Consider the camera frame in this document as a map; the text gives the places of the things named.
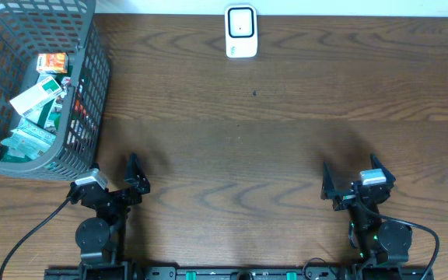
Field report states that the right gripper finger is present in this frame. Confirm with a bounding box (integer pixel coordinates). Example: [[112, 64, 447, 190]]
[[370, 153, 396, 183], [320, 162, 336, 200]]

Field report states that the light teal wipes packet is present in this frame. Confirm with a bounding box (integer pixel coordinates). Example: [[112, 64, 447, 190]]
[[1, 119, 56, 160]]

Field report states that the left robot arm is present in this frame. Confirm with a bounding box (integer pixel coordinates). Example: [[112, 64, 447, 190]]
[[67, 153, 150, 279]]

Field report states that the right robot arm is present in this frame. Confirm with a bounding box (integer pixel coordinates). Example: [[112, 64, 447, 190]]
[[320, 155, 412, 266]]

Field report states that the white barcode scanner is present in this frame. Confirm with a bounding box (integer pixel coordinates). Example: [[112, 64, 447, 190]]
[[224, 5, 258, 58]]

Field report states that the green white flat package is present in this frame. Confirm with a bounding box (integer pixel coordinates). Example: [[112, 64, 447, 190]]
[[28, 74, 71, 135]]

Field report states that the white green carton box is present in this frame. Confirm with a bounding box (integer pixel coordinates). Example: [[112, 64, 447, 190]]
[[10, 76, 62, 117]]

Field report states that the grey plastic mesh basket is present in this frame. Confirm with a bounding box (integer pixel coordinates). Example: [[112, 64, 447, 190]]
[[0, 0, 110, 180]]

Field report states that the orange small box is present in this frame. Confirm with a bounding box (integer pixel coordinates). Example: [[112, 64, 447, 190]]
[[36, 53, 68, 74]]

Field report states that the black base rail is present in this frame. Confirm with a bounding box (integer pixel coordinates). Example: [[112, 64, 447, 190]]
[[44, 265, 435, 280]]

